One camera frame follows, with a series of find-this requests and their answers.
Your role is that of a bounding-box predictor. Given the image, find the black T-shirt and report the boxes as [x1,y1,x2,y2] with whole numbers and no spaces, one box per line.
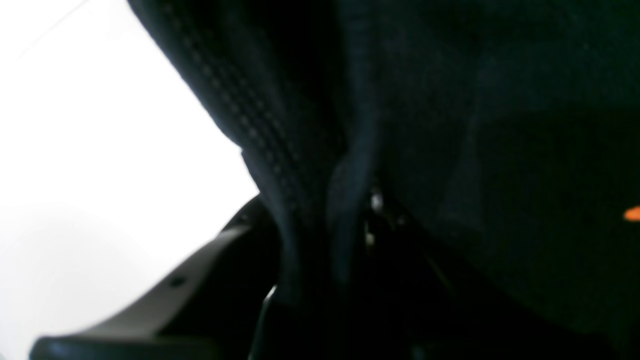
[129,0,639,360]

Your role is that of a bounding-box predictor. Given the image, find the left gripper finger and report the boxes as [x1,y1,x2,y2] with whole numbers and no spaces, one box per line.
[30,197,280,360]

